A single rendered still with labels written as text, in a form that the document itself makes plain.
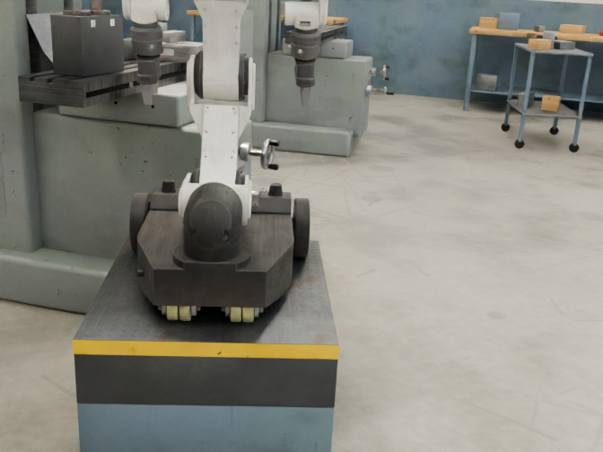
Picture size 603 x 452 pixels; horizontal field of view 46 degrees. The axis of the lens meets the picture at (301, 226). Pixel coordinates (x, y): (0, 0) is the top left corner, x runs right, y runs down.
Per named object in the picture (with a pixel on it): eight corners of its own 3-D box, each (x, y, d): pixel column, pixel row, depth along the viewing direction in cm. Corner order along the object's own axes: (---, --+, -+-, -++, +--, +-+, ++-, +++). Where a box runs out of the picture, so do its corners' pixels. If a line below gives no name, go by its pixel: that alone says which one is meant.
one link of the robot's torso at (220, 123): (250, 217, 206) (256, 51, 207) (180, 214, 204) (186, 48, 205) (250, 218, 221) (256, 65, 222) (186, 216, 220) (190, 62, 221)
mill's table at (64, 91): (231, 68, 336) (231, 51, 333) (83, 108, 222) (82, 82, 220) (185, 65, 341) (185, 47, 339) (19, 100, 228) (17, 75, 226)
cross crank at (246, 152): (282, 167, 277) (284, 137, 273) (273, 174, 266) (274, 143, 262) (243, 162, 281) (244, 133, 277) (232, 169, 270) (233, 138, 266)
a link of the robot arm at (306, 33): (321, 47, 206) (323, 7, 199) (284, 46, 205) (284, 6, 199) (319, 32, 215) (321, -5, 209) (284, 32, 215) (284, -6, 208)
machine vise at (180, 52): (213, 60, 292) (213, 32, 289) (198, 64, 279) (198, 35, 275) (134, 54, 300) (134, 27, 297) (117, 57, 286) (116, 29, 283)
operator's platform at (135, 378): (329, 473, 199) (339, 344, 186) (80, 471, 194) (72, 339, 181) (312, 339, 272) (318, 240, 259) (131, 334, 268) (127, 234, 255)
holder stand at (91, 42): (125, 71, 248) (123, 11, 242) (83, 77, 229) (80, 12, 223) (96, 67, 253) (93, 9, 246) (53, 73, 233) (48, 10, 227)
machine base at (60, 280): (245, 278, 324) (246, 237, 318) (188, 336, 269) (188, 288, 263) (17, 240, 354) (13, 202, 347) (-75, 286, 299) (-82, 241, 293)
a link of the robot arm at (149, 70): (163, 85, 202) (161, 43, 197) (129, 84, 202) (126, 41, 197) (170, 73, 214) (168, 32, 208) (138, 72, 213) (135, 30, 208)
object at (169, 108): (215, 113, 290) (215, 83, 287) (178, 128, 259) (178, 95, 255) (105, 102, 303) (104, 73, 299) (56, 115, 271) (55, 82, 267)
